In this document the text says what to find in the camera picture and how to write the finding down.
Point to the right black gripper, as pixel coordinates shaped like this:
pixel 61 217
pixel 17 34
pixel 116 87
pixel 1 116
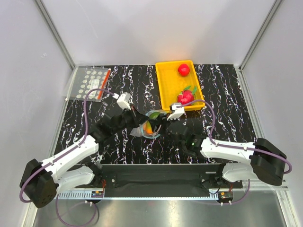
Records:
pixel 163 119

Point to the red dragon fruit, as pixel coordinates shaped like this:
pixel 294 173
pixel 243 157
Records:
pixel 187 95

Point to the clear blue zip bag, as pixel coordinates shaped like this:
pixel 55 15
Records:
pixel 141 133

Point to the aluminium frame rail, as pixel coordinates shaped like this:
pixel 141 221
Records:
pixel 257 185

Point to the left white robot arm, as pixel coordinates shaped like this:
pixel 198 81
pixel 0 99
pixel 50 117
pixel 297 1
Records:
pixel 42 181

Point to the red apple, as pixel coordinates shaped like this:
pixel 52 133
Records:
pixel 183 70

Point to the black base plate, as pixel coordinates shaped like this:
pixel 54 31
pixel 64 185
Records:
pixel 170 177

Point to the yellow plastic tray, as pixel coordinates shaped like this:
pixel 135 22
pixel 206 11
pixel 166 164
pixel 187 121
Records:
pixel 171 83

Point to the white slotted cable duct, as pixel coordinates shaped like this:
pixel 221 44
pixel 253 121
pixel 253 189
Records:
pixel 136 194

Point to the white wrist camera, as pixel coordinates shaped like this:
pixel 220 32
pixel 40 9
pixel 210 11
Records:
pixel 177 110
pixel 123 100

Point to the clear red zip bag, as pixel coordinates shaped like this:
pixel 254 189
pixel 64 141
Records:
pixel 84 79

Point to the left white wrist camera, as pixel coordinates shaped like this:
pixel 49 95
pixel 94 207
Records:
pixel 123 100

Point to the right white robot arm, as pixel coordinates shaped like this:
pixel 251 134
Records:
pixel 246 161

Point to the peach fruit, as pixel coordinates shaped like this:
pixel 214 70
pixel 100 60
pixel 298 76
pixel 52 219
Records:
pixel 148 129

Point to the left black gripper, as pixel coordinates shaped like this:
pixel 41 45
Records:
pixel 138 118

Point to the orange green mango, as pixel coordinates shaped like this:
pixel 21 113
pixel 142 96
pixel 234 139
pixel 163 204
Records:
pixel 154 115

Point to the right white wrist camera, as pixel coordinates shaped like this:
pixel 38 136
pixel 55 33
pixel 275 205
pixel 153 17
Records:
pixel 177 110

